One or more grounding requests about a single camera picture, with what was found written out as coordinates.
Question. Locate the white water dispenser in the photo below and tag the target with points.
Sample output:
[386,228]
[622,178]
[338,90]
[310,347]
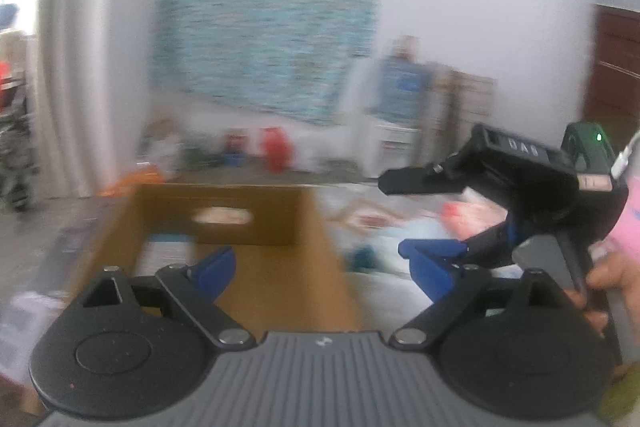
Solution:
[383,145]

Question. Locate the pink blanket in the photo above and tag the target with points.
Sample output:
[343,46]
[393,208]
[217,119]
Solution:
[626,233]

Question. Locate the brown wooden door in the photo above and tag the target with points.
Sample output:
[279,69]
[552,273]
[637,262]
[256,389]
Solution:
[612,90]

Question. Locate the red plastic bag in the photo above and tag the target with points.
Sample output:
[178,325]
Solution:
[277,149]

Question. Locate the blue water bottle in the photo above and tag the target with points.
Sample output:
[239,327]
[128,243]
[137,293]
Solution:
[402,86]

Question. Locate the teal floral wall cloth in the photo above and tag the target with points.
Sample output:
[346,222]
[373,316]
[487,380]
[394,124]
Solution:
[288,57]

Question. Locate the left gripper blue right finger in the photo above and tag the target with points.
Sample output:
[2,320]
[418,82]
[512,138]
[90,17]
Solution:
[436,267]

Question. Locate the white curtain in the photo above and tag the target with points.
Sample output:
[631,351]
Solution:
[91,94]

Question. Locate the red drink carton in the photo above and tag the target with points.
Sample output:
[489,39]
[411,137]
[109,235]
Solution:
[234,148]

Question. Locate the folded plaid floral mat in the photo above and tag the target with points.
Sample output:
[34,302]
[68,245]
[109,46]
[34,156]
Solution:
[455,101]

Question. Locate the person right hand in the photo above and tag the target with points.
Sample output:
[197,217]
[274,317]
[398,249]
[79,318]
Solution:
[613,272]

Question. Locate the brown cardboard box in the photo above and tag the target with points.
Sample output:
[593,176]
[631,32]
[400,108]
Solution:
[288,276]

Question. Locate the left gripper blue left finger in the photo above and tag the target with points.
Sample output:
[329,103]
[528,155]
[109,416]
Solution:
[192,290]

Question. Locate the blue white medicine box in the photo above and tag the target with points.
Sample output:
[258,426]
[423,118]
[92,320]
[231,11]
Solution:
[160,250]

